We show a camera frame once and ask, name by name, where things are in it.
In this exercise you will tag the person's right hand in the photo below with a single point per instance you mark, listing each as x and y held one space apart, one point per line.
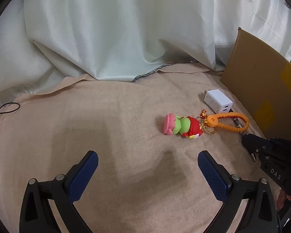
282 197

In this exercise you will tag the cardboard box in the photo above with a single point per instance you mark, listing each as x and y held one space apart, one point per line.
260 78

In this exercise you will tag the white usb charger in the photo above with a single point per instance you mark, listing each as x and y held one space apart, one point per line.
218 101

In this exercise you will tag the pale green curtain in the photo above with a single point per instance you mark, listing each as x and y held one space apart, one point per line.
44 41

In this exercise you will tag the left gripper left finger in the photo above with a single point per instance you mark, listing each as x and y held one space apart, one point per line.
36 214

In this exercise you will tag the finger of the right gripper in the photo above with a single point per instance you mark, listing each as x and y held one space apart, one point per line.
254 141
244 143

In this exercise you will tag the beige table cloth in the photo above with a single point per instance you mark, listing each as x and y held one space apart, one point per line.
146 181

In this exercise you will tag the pink green red doll keychain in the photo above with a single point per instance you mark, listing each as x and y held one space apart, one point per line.
188 127

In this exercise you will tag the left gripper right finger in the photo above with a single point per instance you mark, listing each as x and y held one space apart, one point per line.
259 214

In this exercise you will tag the black pen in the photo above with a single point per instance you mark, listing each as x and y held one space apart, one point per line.
243 133

